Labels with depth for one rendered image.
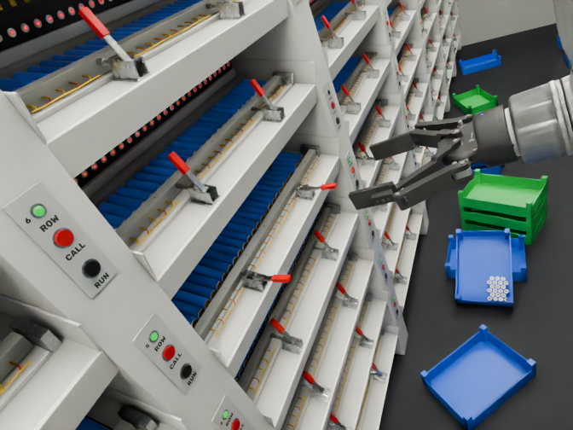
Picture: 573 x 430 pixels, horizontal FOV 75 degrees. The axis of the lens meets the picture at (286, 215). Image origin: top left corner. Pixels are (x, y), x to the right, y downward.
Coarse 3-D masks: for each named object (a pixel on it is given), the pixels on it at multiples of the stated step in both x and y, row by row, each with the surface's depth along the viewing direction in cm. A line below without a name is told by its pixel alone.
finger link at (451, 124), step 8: (432, 120) 60; (440, 120) 58; (448, 120) 57; (456, 120) 55; (464, 120) 55; (416, 128) 62; (432, 128) 59; (440, 128) 58; (448, 128) 57; (456, 128) 56
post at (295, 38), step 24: (288, 0) 77; (288, 24) 80; (312, 24) 86; (264, 48) 86; (288, 48) 83; (312, 48) 85; (240, 72) 92; (336, 96) 96; (312, 120) 93; (336, 192) 105; (360, 216) 108; (360, 240) 114; (384, 288) 126
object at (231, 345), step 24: (288, 144) 100; (312, 144) 97; (336, 144) 95; (336, 168) 96; (288, 216) 81; (312, 216) 84; (288, 240) 75; (264, 264) 71; (288, 264) 74; (240, 288) 67; (264, 288) 67; (240, 312) 64; (264, 312) 67; (240, 336) 60; (240, 360) 61
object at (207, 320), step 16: (304, 160) 92; (288, 192) 83; (272, 208) 80; (272, 224) 78; (256, 240) 73; (272, 240) 75; (240, 256) 70; (224, 288) 65; (224, 304) 64; (208, 320) 60
